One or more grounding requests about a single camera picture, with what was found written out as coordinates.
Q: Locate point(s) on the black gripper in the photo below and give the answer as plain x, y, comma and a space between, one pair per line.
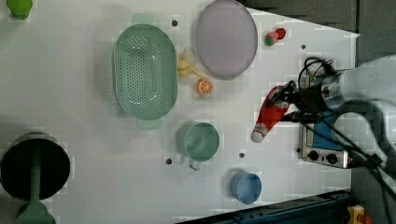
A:
307, 99

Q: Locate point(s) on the red plush ketchup bottle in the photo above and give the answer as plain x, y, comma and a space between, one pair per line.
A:
270, 115

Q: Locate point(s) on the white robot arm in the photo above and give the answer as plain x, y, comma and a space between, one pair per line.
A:
357, 105

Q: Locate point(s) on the silver toaster oven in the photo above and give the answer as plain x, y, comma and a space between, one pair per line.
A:
319, 144

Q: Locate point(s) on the red toy strawberry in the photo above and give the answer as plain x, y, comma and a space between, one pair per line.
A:
272, 37

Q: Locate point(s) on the orange slice toy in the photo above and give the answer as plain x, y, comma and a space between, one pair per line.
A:
203, 86

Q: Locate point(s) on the blue cup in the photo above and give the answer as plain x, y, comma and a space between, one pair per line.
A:
246, 187

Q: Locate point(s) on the grey round plate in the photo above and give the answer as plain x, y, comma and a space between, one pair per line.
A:
226, 38

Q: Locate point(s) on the green mug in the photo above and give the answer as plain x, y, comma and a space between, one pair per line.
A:
198, 141

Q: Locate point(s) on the yellow toy banana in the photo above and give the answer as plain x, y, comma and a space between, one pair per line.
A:
186, 67

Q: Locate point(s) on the green perforated colander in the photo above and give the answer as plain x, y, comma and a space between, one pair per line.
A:
144, 65

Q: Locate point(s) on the green spatula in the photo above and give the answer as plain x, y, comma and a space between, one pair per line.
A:
36, 212

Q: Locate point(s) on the black pot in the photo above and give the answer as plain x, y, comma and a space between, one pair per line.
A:
17, 163

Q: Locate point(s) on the green toy pepper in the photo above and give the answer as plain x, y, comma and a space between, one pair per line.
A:
20, 9

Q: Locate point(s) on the blue metal frame rail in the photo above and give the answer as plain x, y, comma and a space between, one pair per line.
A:
326, 208

